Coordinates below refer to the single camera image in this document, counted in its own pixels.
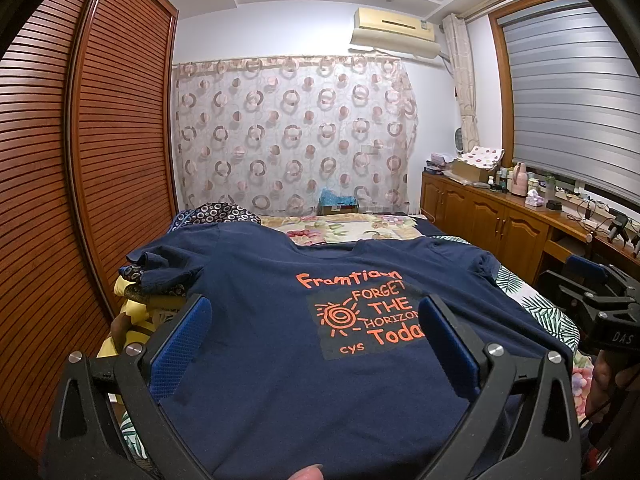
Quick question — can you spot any navy printed t-shirt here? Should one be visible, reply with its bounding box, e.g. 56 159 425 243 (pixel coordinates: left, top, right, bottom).
128 222 573 479

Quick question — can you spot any person's right hand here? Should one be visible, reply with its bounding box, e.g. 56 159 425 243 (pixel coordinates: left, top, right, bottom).
586 350 639 424

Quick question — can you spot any person's left hand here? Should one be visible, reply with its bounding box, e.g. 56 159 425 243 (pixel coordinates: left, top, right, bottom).
288 464 324 480

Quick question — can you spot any palm leaf bed sheet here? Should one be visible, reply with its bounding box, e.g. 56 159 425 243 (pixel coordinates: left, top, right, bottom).
496 266 594 422

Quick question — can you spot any wooden sideboard cabinet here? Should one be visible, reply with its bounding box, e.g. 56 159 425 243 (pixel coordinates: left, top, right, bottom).
420 172 639 285

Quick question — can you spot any pink kettle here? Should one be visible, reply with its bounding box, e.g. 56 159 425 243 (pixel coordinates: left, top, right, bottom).
509 162 528 197

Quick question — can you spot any cardboard box with cloth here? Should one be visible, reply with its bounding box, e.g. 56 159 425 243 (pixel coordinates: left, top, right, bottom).
450 146 504 183

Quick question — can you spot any grey window blind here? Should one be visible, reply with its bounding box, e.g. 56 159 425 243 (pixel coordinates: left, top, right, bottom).
497 0 639 204

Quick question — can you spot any small white desk fan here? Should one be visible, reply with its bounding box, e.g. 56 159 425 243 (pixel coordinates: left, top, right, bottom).
454 128 465 155

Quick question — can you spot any beige tied side curtain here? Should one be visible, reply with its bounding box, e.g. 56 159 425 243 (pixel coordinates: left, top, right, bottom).
442 13 480 153

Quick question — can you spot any black white circle pillow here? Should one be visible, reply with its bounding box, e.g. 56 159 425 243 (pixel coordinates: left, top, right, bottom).
169 203 262 232

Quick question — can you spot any box with blue bag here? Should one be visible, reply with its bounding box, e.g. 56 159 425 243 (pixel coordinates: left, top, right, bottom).
317 188 359 216

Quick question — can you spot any floral beige blanket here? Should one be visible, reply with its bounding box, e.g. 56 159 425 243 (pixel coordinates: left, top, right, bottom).
260 214 422 246

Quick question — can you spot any louvered wooden wardrobe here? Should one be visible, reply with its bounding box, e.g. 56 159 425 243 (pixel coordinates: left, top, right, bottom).
1 0 178 458

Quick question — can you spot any circle patterned sheer curtain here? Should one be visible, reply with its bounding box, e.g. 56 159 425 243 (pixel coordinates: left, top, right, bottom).
171 55 418 216

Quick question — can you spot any beige wall air conditioner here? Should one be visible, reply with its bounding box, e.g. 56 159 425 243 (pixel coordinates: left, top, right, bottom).
350 6 440 58

